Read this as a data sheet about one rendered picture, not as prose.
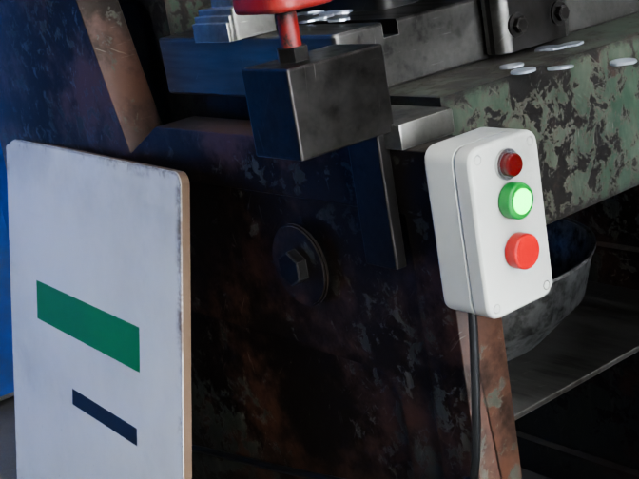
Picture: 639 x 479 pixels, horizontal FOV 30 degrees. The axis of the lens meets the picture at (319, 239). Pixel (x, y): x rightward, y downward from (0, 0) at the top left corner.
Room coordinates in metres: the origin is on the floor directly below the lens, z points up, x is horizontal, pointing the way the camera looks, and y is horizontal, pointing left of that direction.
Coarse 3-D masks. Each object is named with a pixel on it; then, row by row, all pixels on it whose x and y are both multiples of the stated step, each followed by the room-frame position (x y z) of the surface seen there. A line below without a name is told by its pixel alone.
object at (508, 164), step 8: (504, 152) 0.86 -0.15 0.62; (512, 152) 0.86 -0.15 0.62; (496, 160) 0.86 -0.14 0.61; (504, 160) 0.86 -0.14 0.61; (512, 160) 0.86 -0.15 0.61; (520, 160) 0.86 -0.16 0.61; (496, 168) 0.86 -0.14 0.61; (504, 168) 0.86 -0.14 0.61; (512, 168) 0.86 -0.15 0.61; (520, 168) 0.86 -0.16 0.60; (504, 176) 0.86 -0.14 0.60; (512, 176) 0.86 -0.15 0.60
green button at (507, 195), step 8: (512, 184) 0.86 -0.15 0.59; (520, 184) 0.86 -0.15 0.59; (504, 192) 0.86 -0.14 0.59; (512, 192) 0.85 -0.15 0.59; (504, 200) 0.85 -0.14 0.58; (512, 200) 0.85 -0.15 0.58; (504, 208) 0.85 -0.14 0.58; (512, 208) 0.85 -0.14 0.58; (512, 216) 0.85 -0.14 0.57; (520, 216) 0.86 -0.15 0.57
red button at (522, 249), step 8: (520, 232) 0.87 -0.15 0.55; (512, 240) 0.86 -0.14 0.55; (520, 240) 0.85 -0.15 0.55; (528, 240) 0.86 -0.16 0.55; (536, 240) 0.86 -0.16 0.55; (512, 248) 0.85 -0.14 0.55; (520, 248) 0.85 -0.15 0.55; (528, 248) 0.86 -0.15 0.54; (536, 248) 0.86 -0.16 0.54; (512, 256) 0.85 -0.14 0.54; (520, 256) 0.85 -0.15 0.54; (528, 256) 0.86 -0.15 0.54; (536, 256) 0.86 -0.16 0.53; (512, 264) 0.86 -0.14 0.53; (520, 264) 0.85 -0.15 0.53; (528, 264) 0.86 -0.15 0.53
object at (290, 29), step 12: (240, 0) 0.91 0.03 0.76; (252, 0) 0.89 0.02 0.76; (264, 0) 0.88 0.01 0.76; (276, 0) 0.87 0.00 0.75; (288, 0) 0.87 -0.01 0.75; (300, 0) 0.88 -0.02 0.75; (312, 0) 0.88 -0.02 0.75; (324, 0) 0.89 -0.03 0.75; (240, 12) 0.91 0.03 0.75; (252, 12) 0.89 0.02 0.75; (264, 12) 0.88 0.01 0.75; (276, 12) 0.88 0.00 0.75; (288, 12) 0.90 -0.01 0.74; (288, 24) 0.90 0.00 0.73; (288, 36) 0.90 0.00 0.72
